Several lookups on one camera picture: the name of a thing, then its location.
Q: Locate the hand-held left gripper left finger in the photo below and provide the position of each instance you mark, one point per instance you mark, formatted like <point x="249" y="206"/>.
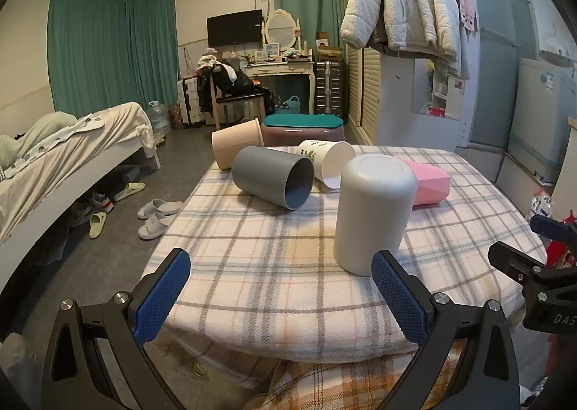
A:
<point x="164" y="297"/>

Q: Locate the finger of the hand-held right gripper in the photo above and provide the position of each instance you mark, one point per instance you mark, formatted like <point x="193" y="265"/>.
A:
<point x="550" y="226"/>
<point x="511" y="259"/>

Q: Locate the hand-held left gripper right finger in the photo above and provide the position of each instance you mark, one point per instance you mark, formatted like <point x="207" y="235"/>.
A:
<point x="399" y="301"/>

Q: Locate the white plastic cup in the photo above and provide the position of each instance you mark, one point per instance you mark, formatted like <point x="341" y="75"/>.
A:
<point x="374" y="216"/>

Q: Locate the grey plastic cup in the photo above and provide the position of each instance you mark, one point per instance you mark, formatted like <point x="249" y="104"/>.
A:
<point x="270" y="180"/>

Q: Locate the white paper cup green print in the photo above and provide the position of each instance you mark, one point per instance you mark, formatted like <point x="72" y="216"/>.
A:
<point x="327" y="162"/>

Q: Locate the beige plastic cup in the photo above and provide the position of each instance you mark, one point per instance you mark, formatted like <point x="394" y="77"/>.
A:
<point x="236" y="141"/>

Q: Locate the snack packet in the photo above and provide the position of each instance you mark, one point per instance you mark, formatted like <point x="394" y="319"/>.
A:
<point x="539" y="207"/>

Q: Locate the white slipper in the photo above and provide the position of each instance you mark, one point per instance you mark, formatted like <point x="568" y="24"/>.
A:
<point x="155" y="226"/>
<point x="160" y="208"/>

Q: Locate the white embroidered cloth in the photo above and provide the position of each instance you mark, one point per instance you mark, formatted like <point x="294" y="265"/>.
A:
<point x="212" y="365"/>

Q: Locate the orange plaid blanket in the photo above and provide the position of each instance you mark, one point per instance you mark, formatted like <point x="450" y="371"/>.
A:
<point x="351" y="385"/>

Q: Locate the yellow-green slipper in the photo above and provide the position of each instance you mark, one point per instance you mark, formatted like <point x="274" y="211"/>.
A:
<point x="98" y="225"/>
<point x="130" y="190"/>

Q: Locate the white appliance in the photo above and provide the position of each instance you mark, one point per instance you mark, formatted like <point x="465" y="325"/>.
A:
<point x="543" y="121"/>

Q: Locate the plaid tablecloth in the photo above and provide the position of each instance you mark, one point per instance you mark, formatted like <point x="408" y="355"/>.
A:
<point x="270" y="265"/>

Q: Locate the pink box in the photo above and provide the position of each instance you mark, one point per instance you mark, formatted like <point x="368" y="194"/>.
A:
<point x="430" y="182"/>

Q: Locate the grey sneakers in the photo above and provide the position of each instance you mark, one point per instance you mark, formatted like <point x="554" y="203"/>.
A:
<point x="92" y="204"/>

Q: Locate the white bed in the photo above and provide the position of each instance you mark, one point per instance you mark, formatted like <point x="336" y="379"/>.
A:
<point x="67" y="193"/>

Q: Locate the cream bed blanket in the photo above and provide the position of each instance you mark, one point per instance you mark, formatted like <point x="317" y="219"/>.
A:
<point x="90" y="144"/>

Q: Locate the large water bottle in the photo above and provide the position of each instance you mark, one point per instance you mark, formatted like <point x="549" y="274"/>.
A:
<point x="158" y="119"/>

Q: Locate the frosted glass door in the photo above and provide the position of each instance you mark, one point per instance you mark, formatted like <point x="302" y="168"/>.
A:
<point x="500" y="53"/>

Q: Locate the red patterned bag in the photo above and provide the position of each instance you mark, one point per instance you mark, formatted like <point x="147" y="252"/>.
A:
<point x="175" y="117"/>

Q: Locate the white suitcase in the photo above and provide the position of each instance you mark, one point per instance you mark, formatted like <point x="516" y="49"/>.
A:
<point x="189" y="101"/>

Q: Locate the purple stool teal top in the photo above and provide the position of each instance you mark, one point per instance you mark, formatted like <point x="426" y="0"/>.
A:
<point x="302" y="128"/>

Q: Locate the pale green quilt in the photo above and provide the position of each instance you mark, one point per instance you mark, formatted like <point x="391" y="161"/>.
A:
<point x="38" y="132"/>

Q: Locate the teal plastic basket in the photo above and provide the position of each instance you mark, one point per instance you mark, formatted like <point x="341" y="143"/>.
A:
<point x="287" y="106"/>

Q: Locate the silver ribbed suitcase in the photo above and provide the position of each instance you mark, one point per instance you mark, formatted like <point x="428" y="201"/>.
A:
<point x="328" y="87"/>

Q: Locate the dark clothes pile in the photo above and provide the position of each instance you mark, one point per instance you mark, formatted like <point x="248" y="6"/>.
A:
<point x="230" y="78"/>

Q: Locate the louvred wardrobe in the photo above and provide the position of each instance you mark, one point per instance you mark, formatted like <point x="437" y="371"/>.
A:
<point x="360" y="76"/>

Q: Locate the white dressing table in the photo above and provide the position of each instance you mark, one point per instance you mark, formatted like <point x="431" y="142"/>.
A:
<point x="279" y="71"/>

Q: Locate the wide teal curtain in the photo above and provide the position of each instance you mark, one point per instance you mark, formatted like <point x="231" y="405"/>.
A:
<point x="108" y="49"/>

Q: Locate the black television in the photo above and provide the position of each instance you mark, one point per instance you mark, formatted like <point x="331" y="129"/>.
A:
<point x="234" y="28"/>

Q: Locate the oval white mirror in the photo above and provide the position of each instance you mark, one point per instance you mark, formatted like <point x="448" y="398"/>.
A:
<point x="281" y="29"/>

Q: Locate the narrow teal curtain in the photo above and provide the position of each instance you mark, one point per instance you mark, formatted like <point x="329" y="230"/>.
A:
<point x="311" y="4"/>

